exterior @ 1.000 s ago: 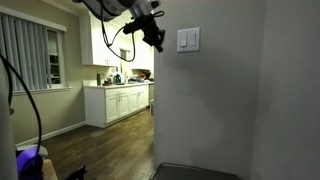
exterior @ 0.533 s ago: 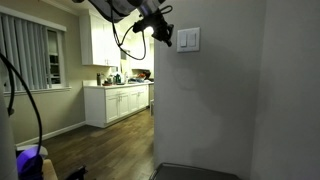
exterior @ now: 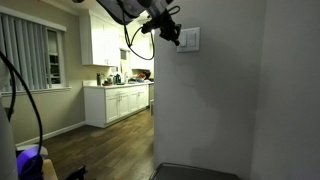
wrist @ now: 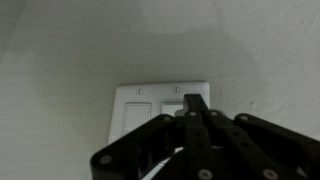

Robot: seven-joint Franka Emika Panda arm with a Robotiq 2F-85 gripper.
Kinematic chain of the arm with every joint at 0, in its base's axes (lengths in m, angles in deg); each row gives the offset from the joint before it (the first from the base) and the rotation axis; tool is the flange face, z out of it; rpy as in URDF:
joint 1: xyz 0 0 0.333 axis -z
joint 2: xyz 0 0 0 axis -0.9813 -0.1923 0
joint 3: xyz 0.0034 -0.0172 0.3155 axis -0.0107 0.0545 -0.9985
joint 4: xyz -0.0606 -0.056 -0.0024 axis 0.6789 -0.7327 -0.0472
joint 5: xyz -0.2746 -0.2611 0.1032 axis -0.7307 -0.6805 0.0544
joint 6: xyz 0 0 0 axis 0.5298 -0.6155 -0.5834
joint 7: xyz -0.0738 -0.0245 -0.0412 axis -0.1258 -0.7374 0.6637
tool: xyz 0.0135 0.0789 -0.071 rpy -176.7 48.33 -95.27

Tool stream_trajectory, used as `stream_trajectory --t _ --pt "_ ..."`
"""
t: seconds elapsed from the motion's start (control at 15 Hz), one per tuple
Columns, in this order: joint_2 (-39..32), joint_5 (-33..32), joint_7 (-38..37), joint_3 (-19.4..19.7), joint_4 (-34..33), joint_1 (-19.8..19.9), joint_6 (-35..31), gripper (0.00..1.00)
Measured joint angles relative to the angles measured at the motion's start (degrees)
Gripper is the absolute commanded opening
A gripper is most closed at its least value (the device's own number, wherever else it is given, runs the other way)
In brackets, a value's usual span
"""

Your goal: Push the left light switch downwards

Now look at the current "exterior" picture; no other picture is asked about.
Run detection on black Franka gripper body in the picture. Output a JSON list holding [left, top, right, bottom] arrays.
[[158, 17, 183, 42]]

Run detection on white rocker light switch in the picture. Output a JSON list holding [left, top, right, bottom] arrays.
[[188, 31, 197, 47], [180, 33, 188, 48]]

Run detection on red and black countertop appliance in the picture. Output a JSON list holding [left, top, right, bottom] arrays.
[[137, 69, 152, 82]]

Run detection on white base kitchen cabinet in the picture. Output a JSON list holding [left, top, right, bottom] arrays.
[[82, 83, 150, 129]]

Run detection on white framed window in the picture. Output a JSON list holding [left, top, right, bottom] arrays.
[[46, 27, 67, 87]]

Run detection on white vertical window blinds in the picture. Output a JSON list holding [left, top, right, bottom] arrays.
[[0, 13, 52, 93]]

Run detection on tan cardboard piece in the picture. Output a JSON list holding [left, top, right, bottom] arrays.
[[42, 158, 60, 180]]

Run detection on purple lit round object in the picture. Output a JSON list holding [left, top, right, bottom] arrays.
[[16, 146, 45, 180]]

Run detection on white double light switch plate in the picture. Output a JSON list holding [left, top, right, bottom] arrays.
[[176, 26, 201, 54]]

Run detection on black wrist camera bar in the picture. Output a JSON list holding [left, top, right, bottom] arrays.
[[140, 14, 173, 35]]

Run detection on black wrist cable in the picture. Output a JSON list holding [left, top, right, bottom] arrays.
[[116, 0, 156, 62]]

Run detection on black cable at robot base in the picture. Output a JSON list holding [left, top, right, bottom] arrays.
[[0, 49, 45, 158]]

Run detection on black angular bracket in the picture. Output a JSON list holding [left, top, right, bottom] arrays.
[[62, 165, 89, 180]]

